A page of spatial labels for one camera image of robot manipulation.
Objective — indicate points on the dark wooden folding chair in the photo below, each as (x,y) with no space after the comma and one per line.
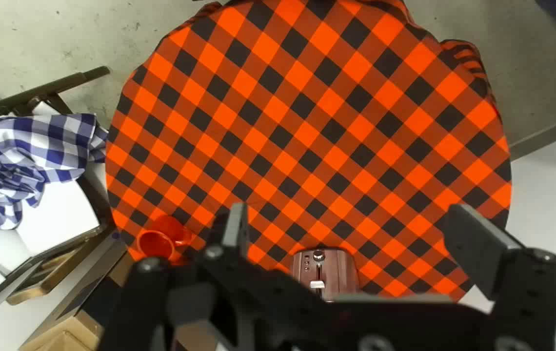
(92,195)

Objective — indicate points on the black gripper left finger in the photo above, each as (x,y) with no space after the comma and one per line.
(234,226)

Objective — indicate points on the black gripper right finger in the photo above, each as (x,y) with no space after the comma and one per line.
(482,244)

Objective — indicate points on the red plastic cup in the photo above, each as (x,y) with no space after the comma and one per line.
(158,242)

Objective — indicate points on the blue white checkered cloth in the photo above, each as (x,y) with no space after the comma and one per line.
(16,162)

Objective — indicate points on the silver toaster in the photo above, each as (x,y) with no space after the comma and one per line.
(324,271)

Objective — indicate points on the orange black plaid tablecloth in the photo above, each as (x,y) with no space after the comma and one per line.
(316,123)

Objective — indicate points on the light wooden box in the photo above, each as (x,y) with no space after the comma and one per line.
(63,334)

